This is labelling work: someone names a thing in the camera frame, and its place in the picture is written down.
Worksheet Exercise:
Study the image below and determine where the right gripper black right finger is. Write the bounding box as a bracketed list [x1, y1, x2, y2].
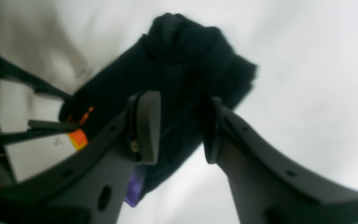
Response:
[203, 96, 358, 224]

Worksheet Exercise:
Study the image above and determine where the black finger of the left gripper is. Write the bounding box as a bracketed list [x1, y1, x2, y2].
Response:
[0, 120, 80, 146]
[0, 57, 74, 101]

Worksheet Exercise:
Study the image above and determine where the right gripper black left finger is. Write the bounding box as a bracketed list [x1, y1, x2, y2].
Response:
[0, 91, 161, 224]

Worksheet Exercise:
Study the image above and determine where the black T-shirt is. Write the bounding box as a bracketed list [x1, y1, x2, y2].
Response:
[58, 13, 257, 207]

